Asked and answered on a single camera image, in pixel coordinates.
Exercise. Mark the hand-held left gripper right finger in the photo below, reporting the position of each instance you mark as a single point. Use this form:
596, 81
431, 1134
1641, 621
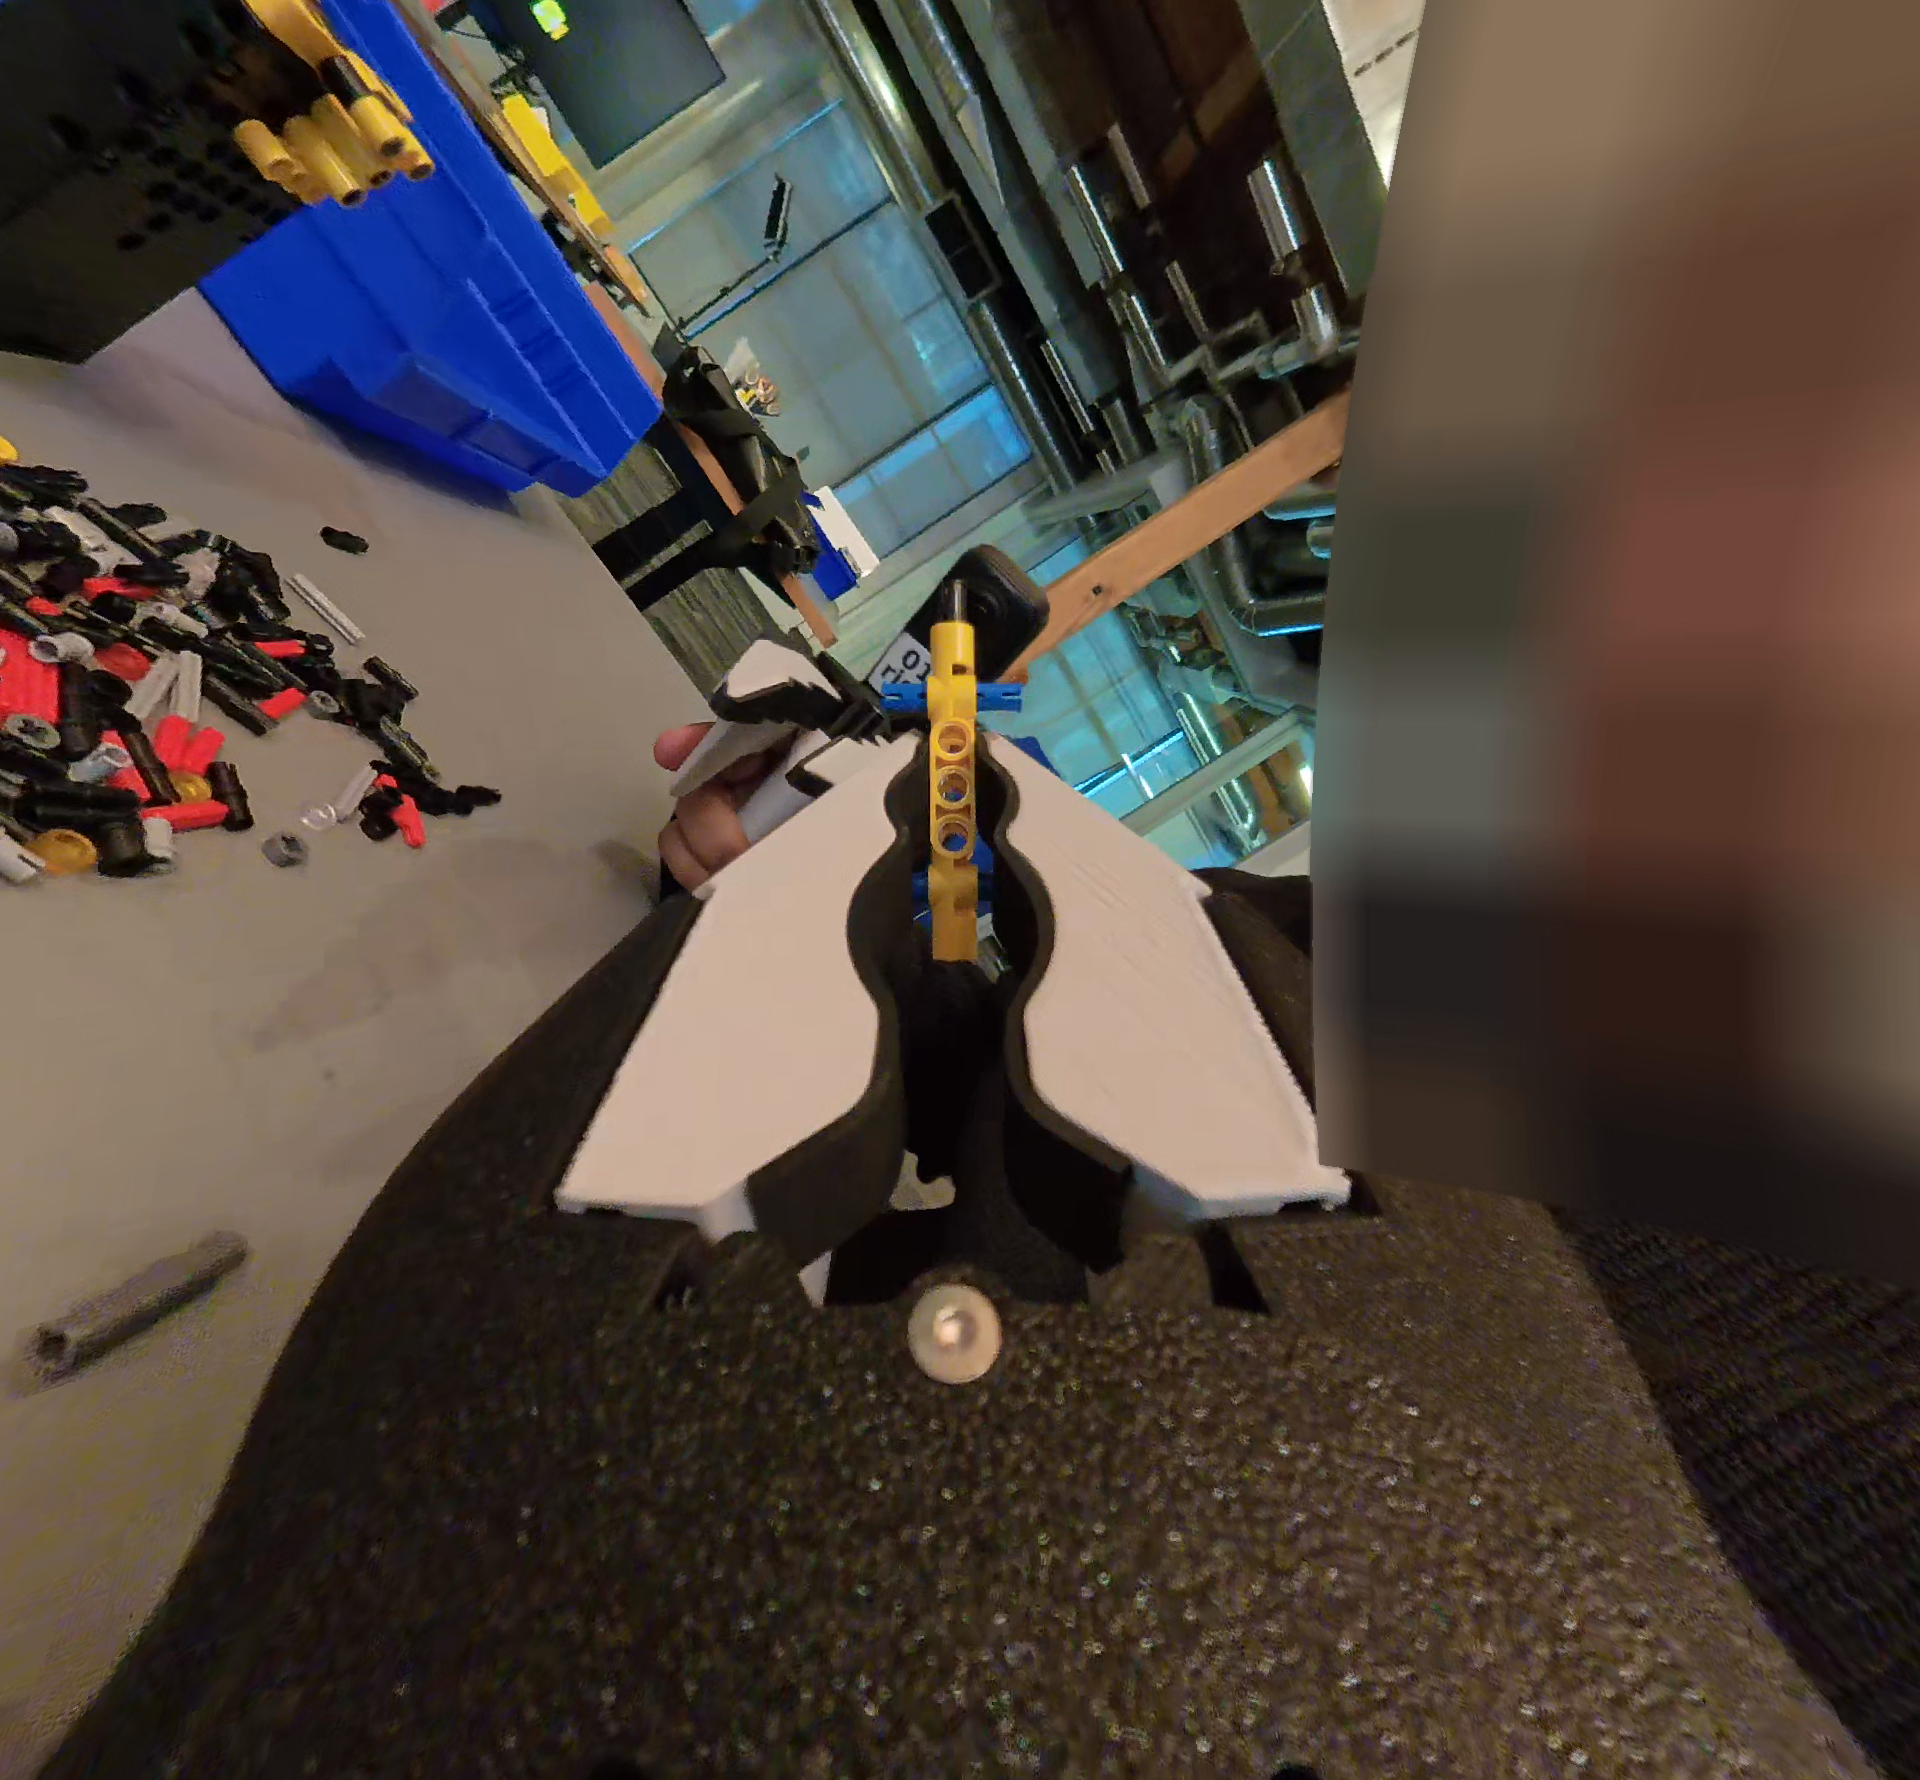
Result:
1155, 1028

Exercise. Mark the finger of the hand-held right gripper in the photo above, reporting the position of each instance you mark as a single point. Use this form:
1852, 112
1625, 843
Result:
722, 760
772, 677

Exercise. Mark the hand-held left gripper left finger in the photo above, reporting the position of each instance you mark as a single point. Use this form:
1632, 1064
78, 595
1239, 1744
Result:
722, 1060

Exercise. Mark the yellow brick assembly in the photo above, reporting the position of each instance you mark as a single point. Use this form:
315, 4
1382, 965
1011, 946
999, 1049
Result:
949, 760

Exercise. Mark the pile of black red pins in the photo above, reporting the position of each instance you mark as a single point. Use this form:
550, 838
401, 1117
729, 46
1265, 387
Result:
120, 700

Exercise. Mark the person's right hand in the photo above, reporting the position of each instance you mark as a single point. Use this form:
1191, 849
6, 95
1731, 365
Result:
698, 842

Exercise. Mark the light grey axle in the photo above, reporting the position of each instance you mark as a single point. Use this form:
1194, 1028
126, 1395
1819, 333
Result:
325, 608

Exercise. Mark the short black pin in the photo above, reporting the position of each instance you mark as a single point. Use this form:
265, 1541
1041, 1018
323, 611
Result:
346, 539

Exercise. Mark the small grey bush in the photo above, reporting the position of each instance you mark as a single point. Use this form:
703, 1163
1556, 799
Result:
285, 848

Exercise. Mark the blue storage bin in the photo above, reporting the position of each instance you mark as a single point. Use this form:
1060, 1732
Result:
450, 310

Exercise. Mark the yellow storage box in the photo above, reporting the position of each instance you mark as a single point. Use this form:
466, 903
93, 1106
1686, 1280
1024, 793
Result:
548, 154

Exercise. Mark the grey tube connector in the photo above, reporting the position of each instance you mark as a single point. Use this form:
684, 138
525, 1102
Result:
133, 1306

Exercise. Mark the black block with yellow beams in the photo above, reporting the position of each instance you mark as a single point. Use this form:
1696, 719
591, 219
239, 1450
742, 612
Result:
120, 131

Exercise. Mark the wooden post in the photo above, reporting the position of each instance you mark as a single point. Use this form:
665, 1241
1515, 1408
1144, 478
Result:
1202, 507

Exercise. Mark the black stand frame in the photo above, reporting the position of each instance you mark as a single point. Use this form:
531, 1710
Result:
735, 459

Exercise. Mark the silver ventilation duct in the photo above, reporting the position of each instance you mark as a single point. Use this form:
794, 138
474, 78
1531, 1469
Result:
899, 85

